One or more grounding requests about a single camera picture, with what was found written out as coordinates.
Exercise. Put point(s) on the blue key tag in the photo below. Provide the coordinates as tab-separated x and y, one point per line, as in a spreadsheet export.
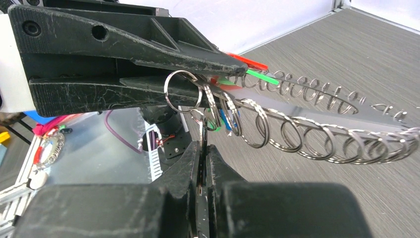
228	128

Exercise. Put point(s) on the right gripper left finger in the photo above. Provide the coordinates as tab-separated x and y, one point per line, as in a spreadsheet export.
161	209

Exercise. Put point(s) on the green key tag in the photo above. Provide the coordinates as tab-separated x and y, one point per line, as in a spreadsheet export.
263	77

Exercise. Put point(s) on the numbered metal key ring disc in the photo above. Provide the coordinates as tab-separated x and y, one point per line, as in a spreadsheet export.
350	131

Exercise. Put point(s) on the blue plastic bin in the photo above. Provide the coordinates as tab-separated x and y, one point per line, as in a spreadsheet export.
39	119

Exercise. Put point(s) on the aluminium frame rail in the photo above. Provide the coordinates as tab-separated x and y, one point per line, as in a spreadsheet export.
338	5

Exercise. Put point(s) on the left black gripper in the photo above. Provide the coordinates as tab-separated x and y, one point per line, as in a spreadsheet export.
82	56

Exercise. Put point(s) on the red key tag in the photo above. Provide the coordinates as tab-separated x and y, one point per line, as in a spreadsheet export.
250	63

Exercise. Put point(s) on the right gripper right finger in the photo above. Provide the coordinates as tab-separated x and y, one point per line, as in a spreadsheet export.
242	209

